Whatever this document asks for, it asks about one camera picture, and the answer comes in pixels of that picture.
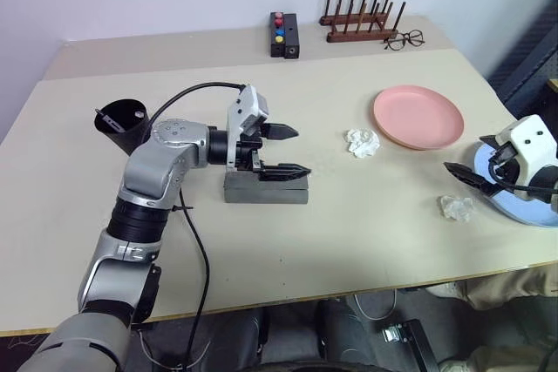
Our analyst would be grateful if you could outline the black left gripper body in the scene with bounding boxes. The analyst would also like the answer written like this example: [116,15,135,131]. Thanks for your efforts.
[235,125,268,172]

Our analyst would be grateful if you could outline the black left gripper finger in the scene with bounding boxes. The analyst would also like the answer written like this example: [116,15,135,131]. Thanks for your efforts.
[261,122,300,141]
[256,163,312,182]

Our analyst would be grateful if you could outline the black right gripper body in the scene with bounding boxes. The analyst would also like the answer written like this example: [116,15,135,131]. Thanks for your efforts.
[487,140,522,181]

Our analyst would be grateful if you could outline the grey glasses case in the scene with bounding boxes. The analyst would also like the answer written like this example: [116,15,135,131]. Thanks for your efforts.
[222,170,311,206]

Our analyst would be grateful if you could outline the light blue plate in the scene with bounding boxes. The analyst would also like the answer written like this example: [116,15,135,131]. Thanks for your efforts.
[472,139,558,228]

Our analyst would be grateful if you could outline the dark grey marker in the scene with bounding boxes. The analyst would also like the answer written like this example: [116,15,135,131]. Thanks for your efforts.
[94,106,122,132]

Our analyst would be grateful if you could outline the black plastic cup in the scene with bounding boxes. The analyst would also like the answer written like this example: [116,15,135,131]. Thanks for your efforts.
[93,98,152,158]

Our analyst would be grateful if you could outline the white crumpled paper ball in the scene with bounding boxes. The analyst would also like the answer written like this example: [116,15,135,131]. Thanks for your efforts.
[344,127,380,159]
[437,194,475,222]

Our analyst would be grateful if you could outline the pink plate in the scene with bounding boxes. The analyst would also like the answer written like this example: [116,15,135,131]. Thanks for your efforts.
[372,85,465,151]

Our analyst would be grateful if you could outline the black box with coloured buttons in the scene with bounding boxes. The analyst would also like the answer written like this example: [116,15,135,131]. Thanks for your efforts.
[269,11,286,58]

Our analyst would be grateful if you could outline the plain black box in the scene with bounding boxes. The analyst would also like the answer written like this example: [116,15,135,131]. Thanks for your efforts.
[282,13,302,60]

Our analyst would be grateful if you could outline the brown wooden plate rack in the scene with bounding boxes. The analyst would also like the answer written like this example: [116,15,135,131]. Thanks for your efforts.
[319,0,407,44]

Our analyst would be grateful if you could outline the black-framed clear eyeglasses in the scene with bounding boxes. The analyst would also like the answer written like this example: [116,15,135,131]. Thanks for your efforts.
[383,29,426,51]

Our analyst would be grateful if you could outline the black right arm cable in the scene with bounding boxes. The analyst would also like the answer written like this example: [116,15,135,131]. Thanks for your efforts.
[487,158,558,204]

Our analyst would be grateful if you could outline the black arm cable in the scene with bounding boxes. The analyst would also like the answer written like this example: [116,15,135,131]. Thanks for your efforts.
[487,158,558,204]
[153,81,245,372]

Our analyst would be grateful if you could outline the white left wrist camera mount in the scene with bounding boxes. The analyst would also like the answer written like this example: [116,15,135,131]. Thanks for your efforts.
[225,83,270,172]

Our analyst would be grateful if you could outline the dark blue wall panel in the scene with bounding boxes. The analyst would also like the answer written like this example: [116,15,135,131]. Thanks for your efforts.
[486,0,558,120]

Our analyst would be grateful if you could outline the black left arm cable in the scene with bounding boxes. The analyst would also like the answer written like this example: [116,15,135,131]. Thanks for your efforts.
[153,81,245,372]

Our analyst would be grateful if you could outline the thin white cable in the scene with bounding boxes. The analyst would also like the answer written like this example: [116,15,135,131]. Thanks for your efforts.
[351,288,398,320]

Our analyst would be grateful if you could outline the black metal bracket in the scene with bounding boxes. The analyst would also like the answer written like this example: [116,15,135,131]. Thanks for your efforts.
[378,318,438,372]

